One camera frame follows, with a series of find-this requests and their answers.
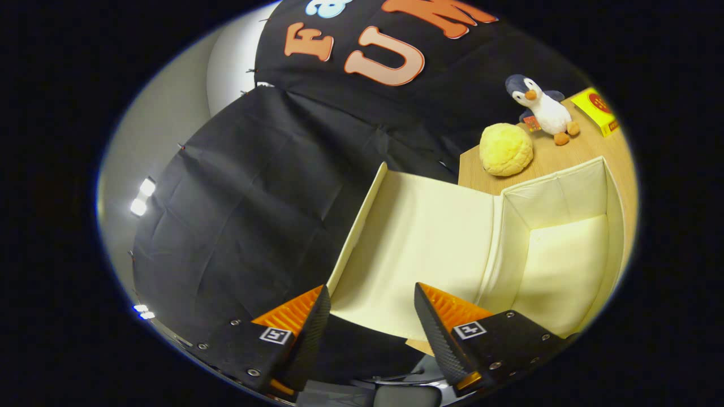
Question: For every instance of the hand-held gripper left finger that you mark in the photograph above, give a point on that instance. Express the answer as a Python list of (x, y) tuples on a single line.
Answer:
[(308, 345)]

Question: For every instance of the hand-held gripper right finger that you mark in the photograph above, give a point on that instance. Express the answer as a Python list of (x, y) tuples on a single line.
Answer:
[(438, 339)]

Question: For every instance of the beige fabric storage box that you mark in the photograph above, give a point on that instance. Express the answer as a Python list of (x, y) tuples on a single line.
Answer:
[(418, 243)]

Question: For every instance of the black backdrop cloth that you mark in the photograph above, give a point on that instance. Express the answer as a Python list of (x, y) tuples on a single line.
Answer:
[(254, 215)]

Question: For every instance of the white ceiling light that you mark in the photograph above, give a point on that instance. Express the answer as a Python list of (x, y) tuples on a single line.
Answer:
[(142, 196), (143, 311)]

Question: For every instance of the yellow round plush toy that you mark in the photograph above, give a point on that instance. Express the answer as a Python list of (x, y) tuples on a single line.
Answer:
[(505, 150)]

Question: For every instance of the penguin plush toy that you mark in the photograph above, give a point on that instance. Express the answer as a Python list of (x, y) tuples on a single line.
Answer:
[(546, 110)]

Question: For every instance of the yellow book with red circle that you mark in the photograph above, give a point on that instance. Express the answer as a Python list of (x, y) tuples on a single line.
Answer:
[(597, 110)]

